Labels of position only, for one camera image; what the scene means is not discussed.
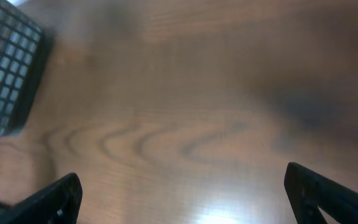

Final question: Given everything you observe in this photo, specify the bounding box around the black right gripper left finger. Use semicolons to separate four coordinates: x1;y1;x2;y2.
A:
0;173;83;224

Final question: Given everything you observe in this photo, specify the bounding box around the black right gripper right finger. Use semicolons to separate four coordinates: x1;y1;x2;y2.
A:
284;162;358;223

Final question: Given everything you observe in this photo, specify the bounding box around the grey plastic basket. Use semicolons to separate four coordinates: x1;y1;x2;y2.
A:
0;0;53;139

